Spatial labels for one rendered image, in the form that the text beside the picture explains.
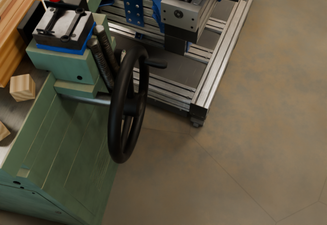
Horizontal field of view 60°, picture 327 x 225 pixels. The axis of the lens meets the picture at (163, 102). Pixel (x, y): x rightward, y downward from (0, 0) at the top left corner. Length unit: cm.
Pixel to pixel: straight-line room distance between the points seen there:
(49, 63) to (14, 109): 12
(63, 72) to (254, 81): 135
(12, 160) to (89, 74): 23
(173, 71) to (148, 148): 43
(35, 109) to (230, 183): 108
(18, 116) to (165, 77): 98
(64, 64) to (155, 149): 97
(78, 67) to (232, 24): 128
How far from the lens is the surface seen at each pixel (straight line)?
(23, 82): 65
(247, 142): 160
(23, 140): 64
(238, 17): 183
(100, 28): 64
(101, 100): 70
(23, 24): 67
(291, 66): 198
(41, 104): 67
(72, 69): 65
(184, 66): 154
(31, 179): 72
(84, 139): 94
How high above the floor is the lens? 140
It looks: 58 degrees down
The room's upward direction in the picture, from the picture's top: straight up
